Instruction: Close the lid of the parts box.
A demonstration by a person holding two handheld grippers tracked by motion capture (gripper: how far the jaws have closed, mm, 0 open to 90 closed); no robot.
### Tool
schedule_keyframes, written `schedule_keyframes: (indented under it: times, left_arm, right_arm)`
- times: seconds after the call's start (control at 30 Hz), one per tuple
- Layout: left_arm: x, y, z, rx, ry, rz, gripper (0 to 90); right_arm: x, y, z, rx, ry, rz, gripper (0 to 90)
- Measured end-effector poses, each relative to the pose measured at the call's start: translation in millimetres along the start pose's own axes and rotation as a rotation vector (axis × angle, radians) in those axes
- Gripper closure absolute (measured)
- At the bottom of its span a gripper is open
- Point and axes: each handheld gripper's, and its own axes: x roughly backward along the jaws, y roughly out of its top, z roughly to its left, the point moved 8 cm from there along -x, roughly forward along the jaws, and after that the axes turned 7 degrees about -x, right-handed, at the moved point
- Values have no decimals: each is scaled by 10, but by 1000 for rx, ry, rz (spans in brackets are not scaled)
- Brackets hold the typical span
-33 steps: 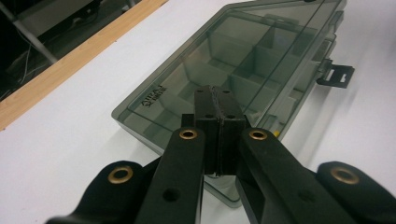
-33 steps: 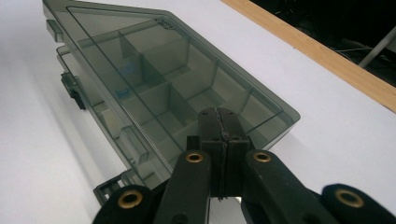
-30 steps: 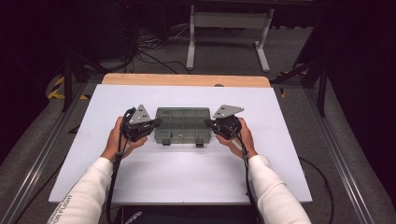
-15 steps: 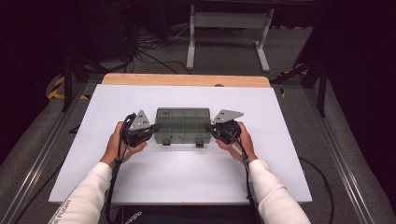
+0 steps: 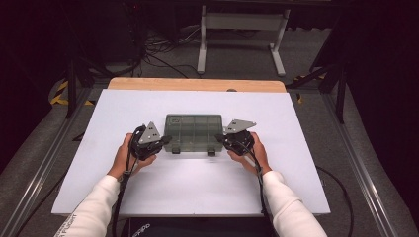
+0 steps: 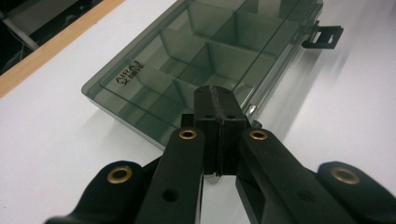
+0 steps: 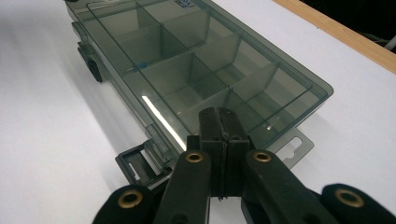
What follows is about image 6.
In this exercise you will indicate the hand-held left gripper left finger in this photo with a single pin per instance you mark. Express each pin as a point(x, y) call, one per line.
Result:
point(186, 161)

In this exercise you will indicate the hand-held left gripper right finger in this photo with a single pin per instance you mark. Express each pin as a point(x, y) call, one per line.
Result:
point(267, 168)

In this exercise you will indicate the grey transparent compartment box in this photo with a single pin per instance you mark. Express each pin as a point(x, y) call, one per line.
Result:
point(174, 59)

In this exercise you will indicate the white board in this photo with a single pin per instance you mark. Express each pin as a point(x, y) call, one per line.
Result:
point(46, 149)

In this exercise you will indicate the wooden table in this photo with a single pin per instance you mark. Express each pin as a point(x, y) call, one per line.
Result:
point(46, 51)

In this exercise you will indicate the white metal stand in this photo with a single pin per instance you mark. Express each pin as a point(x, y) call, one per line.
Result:
point(19, 33)

